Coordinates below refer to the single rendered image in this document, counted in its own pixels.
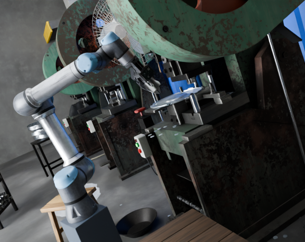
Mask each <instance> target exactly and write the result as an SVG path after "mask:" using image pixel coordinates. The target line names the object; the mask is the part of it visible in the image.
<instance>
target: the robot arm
mask: <svg viewBox="0 0 305 242"><path fill-rule="evenodd" d="M101 44H102V47H101V48H100V49H99V50H97V51H96V52H92V53H84V54H82V55H80V56H79V57H78V59H77V60H75V61H73V62H72V63H70V64H69V65H67V66H66V67H64V68H63V69H61V70H60V71H58V72H57V73H55V74H53V75H52V76H51V77H49V78H48V79H46V80H44V81H43V82H41V83H40V84H38V85H37V86H35V87H33V88H28V89H26V90H25V91H23V92H21V93H19V94H17V95H16V96H15V98H14V100H13V107H14V109H15V111H16V112H17V113H19V114H20V115H23V116H31V115H32V117H33V118H34V120H37V121H39V122H40V124H41V125H42V127H43V128H44V130H45V132H46V133H47V135H48V137H49V138H50V140H51V141H52V143H53V144H54V146H55V148H56V149H57V151H58V153H59V154H60V156H61V158H62V159H63V161H64V164H63V166H64V168H63V169H62V170H61V171H59V172H57V173H56V175H55V176H54V179H53V180H54V183H55V186H56V188H57V189H58V192H59V194H60V196H61V198H62V200H63V202H64V205H65V210H66V218H67V220H68V222H69V223H71V224H73V223H78V222H81V221H83V220H85V219H87V218H89V217H90V216H92V215H93V214H94V213H95V212H96V211H97V209H98V206H97V204H96V202H95V201H94V200H93V199H92V198H91V197H90V196H89V195H88V193H87V191H86V189H85V187H84V186H85V184H86V183H87V182H88V181H89V180H90V179H91V178H92V176H93V174H94V172H95V166H94V163H93V162H92V160H91V159H89V158H87V157H85V156H84V154H82V153H79V152H78V150H77V149H76V147H75V145H74V144H73V142H72V140H71V139H70V137H69V136H68V134H67V132H66V130H65V129H64V127H63V126H62V124H61V122H60V121H59V119H58V117H57V116H56V114H55V107H54V105H53V100H54V99H53V96H54V95H55V94H57V93H58V92H60V91H62V90H63V89H65V88H66V87H68V86H70V85H71V84H73V83H74V82H76V81H78V80H79V79H81V78H82V77H84V76H86V75H87V74H89V73H91V72H94V73H99V72H100V71H102V70H103V68H104V67H105V66H106V65H107V64H108V63H109V62H111V61H112V60H113V59H114V58H116V59H117V60H118V61H119V62H120V63H121V64H122V65H123V66H125V67H126V68H129V67H130V71H131V78H132V79H133V80H134V81H135V80H136V81H137V82H136V83H137V84H138V85H139V86H140V87H141V88H142V89H144V90H147V91H149V92H152V93H155V94H160V87H159V86H160V82H159V81H156V79H155V76H154V74H155V72H156V71H155V70H154V69H153V68H152V67H151V66H150V65H149V64H147V65H143V64H142V63H141V62H140V61H139V59H138V57H137V56H135V54H134V53H133V52H132V49H129V48H128V47H127V45H126V44H125V43H124V42H123V41H122V40H121V39H120V37H118V36H117V35H116V34H115V33H114V32H112V31H111V32H109V33H108V34H107V35H106V36H105V37H104V38H103V39H102V40H101ZM148 81H149V82H148ZM150 83H151V84H152V85H153V87H152V86H151V85H150Z"/></svg>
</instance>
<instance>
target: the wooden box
mask: <svg viewBox="0 0 305 242"><path fill-rule="evenodd" d="M138 242H249V241H247V240H246V239H244V238H242V237H241V236H239V235H237V234H236V233H234V232H232V231H230V230H229V229H227V228H225V227H224V226H222V225H220V224H219V223H217V222H215V221H213V220H211V219H210V218H208V217H206V216H205V215H203V214H201V213H200V212H198V211H196V210H194V209H193V208H192V209H191V210H189V211H187V212H186V213H184V214H182V215H181V216H179V217H177V218H176V219H174V220H173V221H171V222H169V223H168V224H166V225H164V226H163V227H161V228H160V229H158V230H156V231H155V232H153V233H151V234H149V235H148V236H146V237H145V238H143V239H141V240H140V241H138Z"/></svg>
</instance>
